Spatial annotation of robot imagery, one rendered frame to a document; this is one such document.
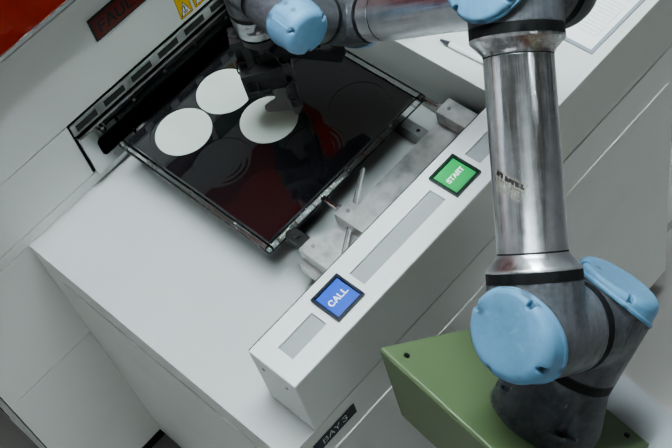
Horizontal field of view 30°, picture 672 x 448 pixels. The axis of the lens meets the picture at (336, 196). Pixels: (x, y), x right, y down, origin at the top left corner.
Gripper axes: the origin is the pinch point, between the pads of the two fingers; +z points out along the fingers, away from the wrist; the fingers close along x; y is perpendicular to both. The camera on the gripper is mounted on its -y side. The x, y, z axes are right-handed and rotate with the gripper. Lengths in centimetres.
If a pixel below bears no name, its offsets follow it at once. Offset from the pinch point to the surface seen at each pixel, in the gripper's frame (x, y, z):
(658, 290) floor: -1, -62, 91
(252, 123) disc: -0.1, 8.5, 1.3
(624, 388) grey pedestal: 58, -36, 9
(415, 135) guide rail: 6.9, -17.1, 6.4
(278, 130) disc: 2.8, 4.5, 1.3
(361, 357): 46.2, -1.1, 4.1
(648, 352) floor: 13, -55, 91
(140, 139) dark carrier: -2.8, 27.6, 1.3
